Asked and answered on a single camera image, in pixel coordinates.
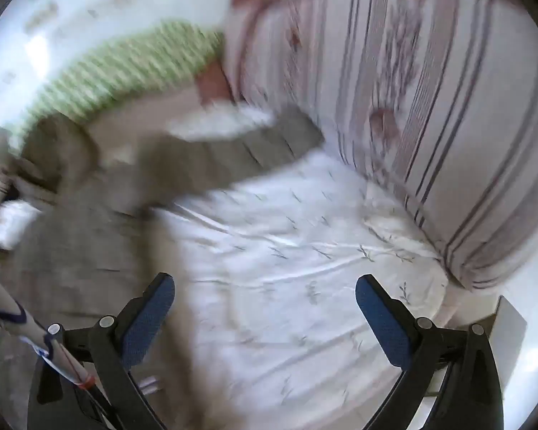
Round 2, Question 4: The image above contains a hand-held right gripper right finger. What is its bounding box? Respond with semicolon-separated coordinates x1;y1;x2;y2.
355;274;505;430

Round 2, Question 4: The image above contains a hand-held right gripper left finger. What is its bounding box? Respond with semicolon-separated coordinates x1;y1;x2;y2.
27;272;176;430

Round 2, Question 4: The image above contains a grey-brown padded jacket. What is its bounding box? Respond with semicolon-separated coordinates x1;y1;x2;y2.
0;105;326;430

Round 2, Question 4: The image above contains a white floral bed sheet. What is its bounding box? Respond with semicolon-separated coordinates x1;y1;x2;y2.
0;150;451;430

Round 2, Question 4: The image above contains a striped floral cushion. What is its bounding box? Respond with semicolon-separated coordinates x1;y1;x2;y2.
224;0;538;290

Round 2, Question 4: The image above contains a green patterned quilt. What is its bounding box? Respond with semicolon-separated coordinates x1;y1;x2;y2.
20;20;227;130

